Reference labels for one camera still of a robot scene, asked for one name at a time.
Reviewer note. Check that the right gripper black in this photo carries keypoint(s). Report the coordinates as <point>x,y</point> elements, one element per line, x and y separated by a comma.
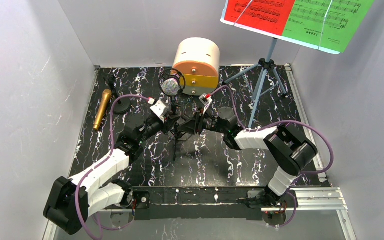
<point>197,122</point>

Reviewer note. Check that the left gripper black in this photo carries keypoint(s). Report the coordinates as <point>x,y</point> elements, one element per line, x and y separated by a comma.
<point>170,121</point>

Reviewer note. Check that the purple glitter microphone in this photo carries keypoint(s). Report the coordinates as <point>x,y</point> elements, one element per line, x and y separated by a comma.
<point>171,87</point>

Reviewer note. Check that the black shock-mount tripod stand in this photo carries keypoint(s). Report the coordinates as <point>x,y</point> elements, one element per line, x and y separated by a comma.
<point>174,103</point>

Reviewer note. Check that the gold microphone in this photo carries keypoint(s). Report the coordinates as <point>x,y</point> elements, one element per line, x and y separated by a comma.
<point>105,99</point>

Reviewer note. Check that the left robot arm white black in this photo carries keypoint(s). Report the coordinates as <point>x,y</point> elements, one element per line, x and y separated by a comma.
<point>96,175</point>

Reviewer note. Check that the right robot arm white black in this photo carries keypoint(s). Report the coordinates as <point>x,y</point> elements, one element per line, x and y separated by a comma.
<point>291,149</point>

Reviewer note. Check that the round three-drawer storage box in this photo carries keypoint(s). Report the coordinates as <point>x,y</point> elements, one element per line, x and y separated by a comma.
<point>198,59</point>

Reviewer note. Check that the red sheet music page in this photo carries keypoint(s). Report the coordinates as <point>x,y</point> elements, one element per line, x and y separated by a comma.
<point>270,16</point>

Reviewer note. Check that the green sheet music page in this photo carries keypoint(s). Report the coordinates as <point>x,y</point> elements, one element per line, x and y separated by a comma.
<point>326,25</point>

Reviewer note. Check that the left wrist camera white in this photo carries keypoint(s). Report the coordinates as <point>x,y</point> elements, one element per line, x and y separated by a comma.
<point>160,109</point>

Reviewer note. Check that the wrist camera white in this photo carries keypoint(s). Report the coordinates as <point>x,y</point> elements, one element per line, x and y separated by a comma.
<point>160,109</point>
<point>205,100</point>

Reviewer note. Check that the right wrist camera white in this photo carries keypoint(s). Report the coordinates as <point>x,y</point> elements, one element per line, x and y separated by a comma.
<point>205,100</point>

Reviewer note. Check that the aluminium frame rail base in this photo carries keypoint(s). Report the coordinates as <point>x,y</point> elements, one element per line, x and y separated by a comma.
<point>149,203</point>

